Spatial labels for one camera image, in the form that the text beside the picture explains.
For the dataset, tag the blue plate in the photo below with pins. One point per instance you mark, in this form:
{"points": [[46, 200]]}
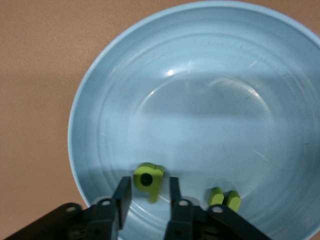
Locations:
{"points": [[200, 112]]}

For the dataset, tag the green foam letter q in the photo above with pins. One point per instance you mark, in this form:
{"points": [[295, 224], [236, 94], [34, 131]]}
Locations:
{"points": [[156, 180]]}

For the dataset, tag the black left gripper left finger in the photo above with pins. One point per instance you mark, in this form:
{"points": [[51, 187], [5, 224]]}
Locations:
{"points": [[105, 222]]}

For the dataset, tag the green foam letter u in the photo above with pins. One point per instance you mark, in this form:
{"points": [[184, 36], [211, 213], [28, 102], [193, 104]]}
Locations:
{"points": [[215, 197]]}

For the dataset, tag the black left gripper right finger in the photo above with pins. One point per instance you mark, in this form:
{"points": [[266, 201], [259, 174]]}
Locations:
{"points": [[182, 222]]}

